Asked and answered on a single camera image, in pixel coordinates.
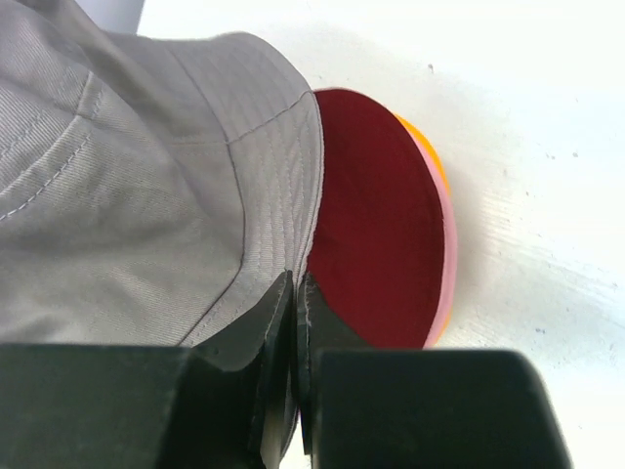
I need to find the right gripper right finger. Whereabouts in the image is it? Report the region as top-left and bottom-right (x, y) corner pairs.
(296, 273), (370, 455)

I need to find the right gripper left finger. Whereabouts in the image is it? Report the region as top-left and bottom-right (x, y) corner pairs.
(192, 271), (294, 468)

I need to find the dark red bucket hat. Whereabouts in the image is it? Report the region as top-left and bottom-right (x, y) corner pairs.
(308, 89), (444, 349)

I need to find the pink bucket hat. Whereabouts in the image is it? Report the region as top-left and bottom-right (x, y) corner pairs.
(341, 87), (459, 349)

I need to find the grey bucket hat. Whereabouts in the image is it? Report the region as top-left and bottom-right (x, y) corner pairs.
(1, 1), (323, 345)

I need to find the yellow bucket hat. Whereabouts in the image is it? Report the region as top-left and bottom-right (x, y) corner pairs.
(396, 114), (458, 348)

